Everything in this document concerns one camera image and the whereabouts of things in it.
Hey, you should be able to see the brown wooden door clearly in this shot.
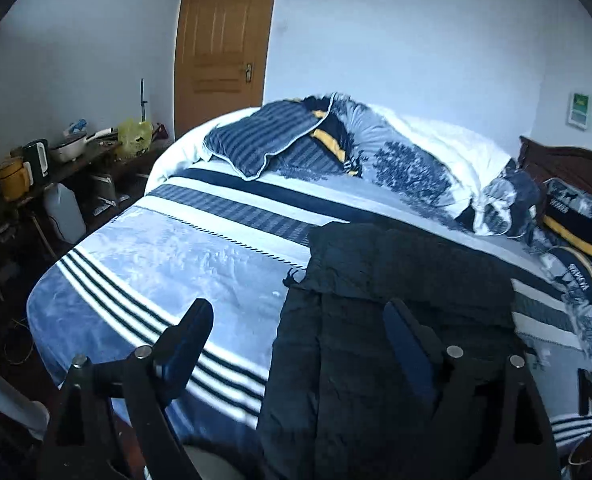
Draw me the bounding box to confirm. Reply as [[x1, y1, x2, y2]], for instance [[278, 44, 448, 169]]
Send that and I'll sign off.
[[173, 0, 282, 141]]

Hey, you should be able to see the white curved object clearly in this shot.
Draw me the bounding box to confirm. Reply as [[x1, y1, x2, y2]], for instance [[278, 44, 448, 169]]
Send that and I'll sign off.
[[0, 350, 49, 441]]

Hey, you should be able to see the dark wooden side table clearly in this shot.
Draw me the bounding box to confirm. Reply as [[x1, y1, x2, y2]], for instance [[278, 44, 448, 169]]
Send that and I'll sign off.
[[0, 135, 172, 261]]

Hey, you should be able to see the grey bag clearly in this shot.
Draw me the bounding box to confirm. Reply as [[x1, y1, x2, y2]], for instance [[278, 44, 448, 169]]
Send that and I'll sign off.
[[90, 172, 119, 204]]

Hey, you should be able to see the blue striped bed blanket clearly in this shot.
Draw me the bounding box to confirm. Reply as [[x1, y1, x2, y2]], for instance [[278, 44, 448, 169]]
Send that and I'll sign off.
[[26, 167, 592, 480]]

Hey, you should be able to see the black garment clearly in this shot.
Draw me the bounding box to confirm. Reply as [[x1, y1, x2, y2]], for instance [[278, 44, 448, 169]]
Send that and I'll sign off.
[[257, 222, 532, 480]]

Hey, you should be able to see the green and white wall panel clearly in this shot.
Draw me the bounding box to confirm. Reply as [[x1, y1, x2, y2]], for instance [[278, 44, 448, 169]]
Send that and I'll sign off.
[[567, 91, 592, 128]]

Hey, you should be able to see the white cooking pot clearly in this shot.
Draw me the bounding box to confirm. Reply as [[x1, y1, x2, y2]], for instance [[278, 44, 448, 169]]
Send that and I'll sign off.
[[50, 132, 88, 163]]

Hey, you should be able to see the yellow jar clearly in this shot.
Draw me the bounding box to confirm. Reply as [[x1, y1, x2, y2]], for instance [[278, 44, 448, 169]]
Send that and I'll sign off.
[[0, 157, 31, 201]]

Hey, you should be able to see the clear plastic jug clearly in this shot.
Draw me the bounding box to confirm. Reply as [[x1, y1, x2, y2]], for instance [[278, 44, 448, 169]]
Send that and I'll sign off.
[[42, 182, 87, 243]]

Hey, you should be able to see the blue striped pillow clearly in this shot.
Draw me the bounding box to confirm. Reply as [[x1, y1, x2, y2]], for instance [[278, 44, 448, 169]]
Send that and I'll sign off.
[[203, 100, 334, 181]]

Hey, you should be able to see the dark wooden headboard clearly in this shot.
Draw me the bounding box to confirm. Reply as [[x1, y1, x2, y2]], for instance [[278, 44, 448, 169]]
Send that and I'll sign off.
[[518, 135, 592, 201]]

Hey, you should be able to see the white bed sheet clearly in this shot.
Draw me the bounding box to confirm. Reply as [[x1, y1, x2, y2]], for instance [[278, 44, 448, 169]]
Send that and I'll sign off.
[[143, 107, 262, 193]]

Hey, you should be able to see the tree print duvet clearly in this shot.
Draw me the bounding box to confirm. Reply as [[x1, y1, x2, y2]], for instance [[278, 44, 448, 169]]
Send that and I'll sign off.
[[276, 92, 547, 238]]

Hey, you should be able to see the dark pillow with yellow stripe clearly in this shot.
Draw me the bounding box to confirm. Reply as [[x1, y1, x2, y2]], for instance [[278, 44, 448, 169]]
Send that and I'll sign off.
[[541, 177, 592, 266]]

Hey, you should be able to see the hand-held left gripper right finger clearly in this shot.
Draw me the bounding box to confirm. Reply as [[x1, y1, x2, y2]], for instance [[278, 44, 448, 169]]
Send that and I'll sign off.
[[382, 298, 562, 480]]

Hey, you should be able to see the black electric kettle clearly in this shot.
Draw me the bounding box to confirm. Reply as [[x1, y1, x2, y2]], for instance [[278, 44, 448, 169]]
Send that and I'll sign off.
[[22, 139, 51, 186]]

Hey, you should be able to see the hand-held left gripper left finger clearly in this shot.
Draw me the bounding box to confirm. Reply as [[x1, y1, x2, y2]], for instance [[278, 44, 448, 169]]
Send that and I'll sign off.
[[41, 298, 214, 480]]

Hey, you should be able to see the yellow plastic bag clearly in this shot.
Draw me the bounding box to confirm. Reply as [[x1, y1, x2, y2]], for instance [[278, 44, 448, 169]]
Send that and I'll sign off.
[[116, 118, 154, 161]]

